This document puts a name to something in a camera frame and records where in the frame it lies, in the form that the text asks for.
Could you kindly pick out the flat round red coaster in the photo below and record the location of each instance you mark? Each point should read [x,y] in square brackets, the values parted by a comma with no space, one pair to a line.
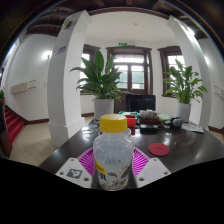
[159,149]

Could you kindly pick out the black chair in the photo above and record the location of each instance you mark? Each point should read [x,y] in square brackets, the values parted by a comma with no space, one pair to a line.
[140,102]

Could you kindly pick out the bushy potted plant white pot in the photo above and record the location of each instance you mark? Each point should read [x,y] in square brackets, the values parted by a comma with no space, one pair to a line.
[101,83]

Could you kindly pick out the slender potted plant white pot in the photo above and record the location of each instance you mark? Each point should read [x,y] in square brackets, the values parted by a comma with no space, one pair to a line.
[184,86]

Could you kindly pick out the green flat packet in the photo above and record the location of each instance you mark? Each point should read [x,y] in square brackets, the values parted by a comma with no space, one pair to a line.
[164,117]

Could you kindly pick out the yellow-capped clear drink bottle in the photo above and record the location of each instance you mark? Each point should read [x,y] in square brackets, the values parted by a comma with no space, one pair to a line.
[113,150]

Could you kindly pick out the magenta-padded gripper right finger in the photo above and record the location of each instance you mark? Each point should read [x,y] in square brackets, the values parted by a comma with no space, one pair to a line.
[153,171]

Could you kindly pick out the dark wooden double door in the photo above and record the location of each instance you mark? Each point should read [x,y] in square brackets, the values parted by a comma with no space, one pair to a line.
[133,71]

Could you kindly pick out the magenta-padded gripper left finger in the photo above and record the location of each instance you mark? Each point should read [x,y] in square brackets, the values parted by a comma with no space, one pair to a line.
[71,171]

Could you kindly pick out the red plastic box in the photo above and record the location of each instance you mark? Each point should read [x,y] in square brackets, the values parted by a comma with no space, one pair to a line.
[131,120]

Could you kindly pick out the black round device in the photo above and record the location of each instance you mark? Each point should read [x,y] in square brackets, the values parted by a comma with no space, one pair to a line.
[177,122]

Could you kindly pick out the green exit sign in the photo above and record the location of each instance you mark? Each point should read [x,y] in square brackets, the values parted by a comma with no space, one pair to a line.
[122,44]

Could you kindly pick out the open magazine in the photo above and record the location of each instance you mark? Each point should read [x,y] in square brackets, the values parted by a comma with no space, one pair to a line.
[192,127]

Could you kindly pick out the white wall radiator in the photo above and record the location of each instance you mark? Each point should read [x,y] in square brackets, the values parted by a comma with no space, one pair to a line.
[219,92]
[20,87]

